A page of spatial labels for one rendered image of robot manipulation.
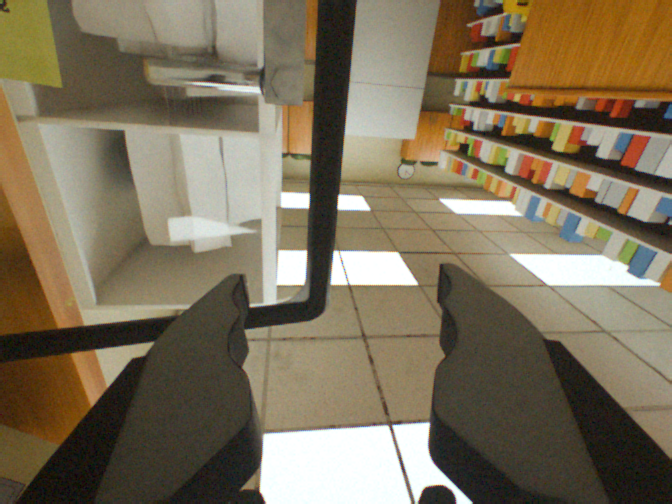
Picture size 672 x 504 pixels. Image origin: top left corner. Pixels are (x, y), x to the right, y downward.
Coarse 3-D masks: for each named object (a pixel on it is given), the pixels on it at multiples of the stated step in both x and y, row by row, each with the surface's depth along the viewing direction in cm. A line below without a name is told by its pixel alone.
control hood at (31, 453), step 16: (0, 432) 25; (16, 432) 26; (0, 448) 24; (16, 448) 25; (32, 448) 26; (48, 448) 26; (0, 464) 24; (16, 464) 24; (32, 464) 25; (16, 480) 24
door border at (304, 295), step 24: (312, 120) 22; (312, 144) 22; (312, 168) 23; (312, 192) 24; (336, 192) 24; (312, 216) 25; (336, 216) 25; (312, 240) 26; (312, 264) 27; (312, 288) 28; (264, 312) 27; (0, 336) 22; (24, 336) 22; (48, 336) 23; (0, 360) 23
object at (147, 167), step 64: (0, 0) 15; (64, 0) 16; (128, 0) 16; (192, 0) 17; (256, 0) 18; (0, 64) 16; (64, 64) 17; (128, 64) 17; (192, 64) 18; (256, 64) 19; (0, 128) 17; (64, 128) 18; (128, 128) 19; (192, 128) 20; (256, 128) 21; (0, 192) 18; (64, 192) 19; (128, 192) 20; (192, 192) 21; (256, 192) 23; (0, 256) 20; (64, 256) 21; (128, 256) 22; (192, 256) 23; (256, 256) 25; (0, 320) 22; (64, 320) 23; (128, 320) 24
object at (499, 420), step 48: (480, 288) 10; (480, 336) 8; (528, 336) 8; (480, 384) 7; (528, 384) 7; (432, 432) 7; (480, 432) 6; (528, 432) 6; (576, 432) 6; (480, 480) 6; (528, 480) 5; (576, 480) 5
